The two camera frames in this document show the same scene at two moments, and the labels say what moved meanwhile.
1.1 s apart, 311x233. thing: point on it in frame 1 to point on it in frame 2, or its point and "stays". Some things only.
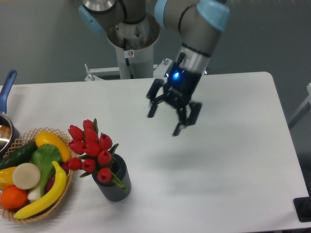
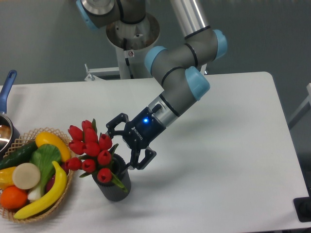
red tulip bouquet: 95,151 stays
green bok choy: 43,156 stays
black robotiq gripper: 181,86 to 142,130
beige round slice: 26,175 stays
